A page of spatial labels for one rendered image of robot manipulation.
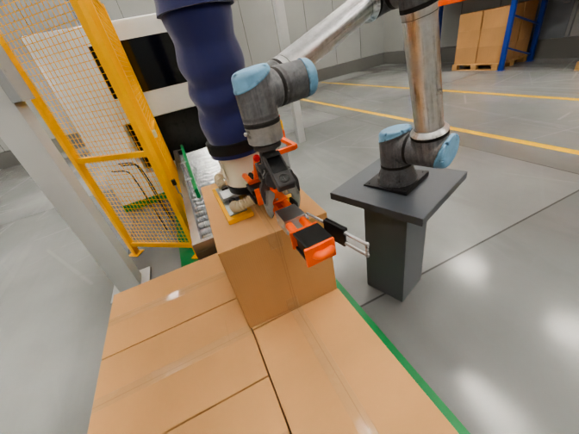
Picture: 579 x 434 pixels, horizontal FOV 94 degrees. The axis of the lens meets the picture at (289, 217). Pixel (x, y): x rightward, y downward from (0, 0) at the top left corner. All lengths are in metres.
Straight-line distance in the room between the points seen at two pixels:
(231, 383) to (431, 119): 1.22
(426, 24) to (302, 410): 1.26
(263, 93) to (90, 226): 1.92
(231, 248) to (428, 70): 0.92
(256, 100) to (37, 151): 1.77
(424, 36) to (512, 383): 1.50
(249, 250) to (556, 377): 1.50
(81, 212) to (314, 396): 1.91
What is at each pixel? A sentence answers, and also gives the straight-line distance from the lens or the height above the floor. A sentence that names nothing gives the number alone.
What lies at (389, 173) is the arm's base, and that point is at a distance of 1.45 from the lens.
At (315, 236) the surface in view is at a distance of 0.61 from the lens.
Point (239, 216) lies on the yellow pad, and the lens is 1.03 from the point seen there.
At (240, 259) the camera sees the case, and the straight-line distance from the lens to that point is 0.95.
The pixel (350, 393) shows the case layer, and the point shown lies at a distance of 1.01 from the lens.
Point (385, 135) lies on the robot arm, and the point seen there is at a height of 1.02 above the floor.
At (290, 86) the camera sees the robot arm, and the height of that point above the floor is 1.38.
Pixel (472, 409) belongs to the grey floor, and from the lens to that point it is 1.65.
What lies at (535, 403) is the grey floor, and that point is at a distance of 1.75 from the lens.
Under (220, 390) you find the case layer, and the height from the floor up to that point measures 0.54.
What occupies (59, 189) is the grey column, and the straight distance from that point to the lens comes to 2.30.
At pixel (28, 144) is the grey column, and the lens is 2.25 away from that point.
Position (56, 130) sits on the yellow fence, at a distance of 2.76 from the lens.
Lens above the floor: 1.47
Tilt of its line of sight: 32 degrees down
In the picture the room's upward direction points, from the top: 13 degrees counter-clockwise
